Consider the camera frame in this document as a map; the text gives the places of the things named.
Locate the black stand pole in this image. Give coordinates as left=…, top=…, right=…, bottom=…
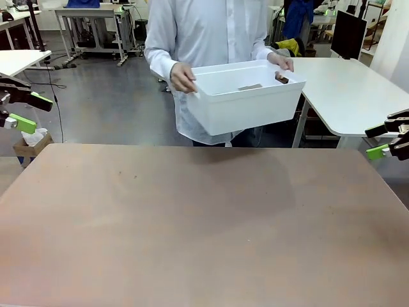
left=26, top=0, right=48, bottom=52

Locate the black computer monitor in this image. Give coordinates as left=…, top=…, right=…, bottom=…
left=330, top=9, right=368, bottom=61

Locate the blue jacket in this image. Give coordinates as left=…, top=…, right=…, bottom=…
left=282, top=0, right=316, bottom=42

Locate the grey workshop desk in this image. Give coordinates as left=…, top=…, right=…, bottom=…
left=53, top=5, right=130, bottom=67

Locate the person in white coat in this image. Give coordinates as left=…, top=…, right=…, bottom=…
left=143, top=0, right=295, bottom=148

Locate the person's right hand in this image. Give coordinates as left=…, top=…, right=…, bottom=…
left=169, top=61, right=197, bottom=95

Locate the black stool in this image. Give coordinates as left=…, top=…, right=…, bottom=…
left=133, top=19, right=150, bottom=42

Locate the white plastic basket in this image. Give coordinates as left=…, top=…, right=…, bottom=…
left=185, top=59, right=307, bottom=136

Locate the yellow cloth on chair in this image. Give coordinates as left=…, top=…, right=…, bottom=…
left=274, top=37, right=303, bottom=58

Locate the cardboard box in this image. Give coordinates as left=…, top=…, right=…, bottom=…
left=12, top=131, right=54, bottom=169

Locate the thin black hanging cable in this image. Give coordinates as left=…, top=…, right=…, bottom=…
left=46, top=60, right=64, bottom=143

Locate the person's left hand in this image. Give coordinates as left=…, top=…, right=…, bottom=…
left=267, top=52, right=295, bottom=72

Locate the white desk in background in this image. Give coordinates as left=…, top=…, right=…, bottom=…
left=0, top=8, right=43, bottom=49

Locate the person's left forearm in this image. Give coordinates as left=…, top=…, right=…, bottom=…
left=254, top=43, right=279, bottom=62

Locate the person's right forearm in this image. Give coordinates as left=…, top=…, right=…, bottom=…
left=144, top=47, right=180, bottom=83

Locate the large white side table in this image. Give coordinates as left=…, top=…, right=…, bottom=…
left=291, top=56, right=409, bottom=148

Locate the small white side table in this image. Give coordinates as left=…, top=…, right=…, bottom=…
left=0, top=49, right=52, bottom=79

